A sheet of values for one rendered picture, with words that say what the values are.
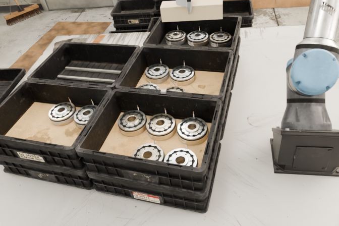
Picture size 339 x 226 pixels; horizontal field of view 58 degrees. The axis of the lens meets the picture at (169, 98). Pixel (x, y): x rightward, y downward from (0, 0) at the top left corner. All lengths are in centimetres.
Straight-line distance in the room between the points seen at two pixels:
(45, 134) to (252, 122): 80
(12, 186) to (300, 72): 106
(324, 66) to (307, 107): 18
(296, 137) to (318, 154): 10
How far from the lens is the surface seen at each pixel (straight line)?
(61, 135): 118
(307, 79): 89
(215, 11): 122
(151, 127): 105
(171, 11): 124
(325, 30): 94
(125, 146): 105
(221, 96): 103
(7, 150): 121
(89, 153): 94
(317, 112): 103
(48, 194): 121
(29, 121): 131
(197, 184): 90
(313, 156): 107
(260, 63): 159
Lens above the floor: 160
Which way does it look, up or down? 40 degrees down
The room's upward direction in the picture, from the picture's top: 9 degrees counter-clockwise
